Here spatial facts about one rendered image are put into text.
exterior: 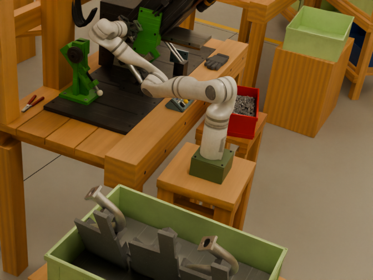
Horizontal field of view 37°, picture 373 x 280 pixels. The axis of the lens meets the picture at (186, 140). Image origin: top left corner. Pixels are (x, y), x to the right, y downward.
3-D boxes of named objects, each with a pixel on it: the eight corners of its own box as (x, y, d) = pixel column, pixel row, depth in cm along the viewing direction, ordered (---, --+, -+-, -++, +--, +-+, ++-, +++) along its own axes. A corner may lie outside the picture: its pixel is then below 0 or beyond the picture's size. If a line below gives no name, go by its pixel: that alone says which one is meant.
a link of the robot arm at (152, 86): (134, 85, 239) (170, 88, 219) (147, 69, 242) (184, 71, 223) (146, 100, 244) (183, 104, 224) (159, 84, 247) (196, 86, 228)
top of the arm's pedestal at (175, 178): (255, 170, 238) (256, 162, 236) (232, 212, 212) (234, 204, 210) (185, 149, 246) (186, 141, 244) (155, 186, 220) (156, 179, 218)
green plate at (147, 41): (159, 55, 270) (168, 12, 264) (153, 57, 262) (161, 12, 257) (138, 50, 273) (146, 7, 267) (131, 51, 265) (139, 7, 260)
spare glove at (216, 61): (213, 55, 317) (213, 50, 315) (230, 59, 313) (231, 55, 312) (198, 66, 301) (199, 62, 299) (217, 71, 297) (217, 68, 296)
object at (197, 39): (211, 40, 281) (211, 34, 279) (199, 50, 268) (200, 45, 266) (141, 23, 291) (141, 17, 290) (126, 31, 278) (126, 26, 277)
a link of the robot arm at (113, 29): (117, 15, 239) (104, 28, 243) (100, 15, 225) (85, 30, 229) (127, 28, 239) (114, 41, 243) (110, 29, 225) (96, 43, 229)
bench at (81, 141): (227, 166, 384) (248, 46, 338) (125, 322, 263) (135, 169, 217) (136, 138, 403) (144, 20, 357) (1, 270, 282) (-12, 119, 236)
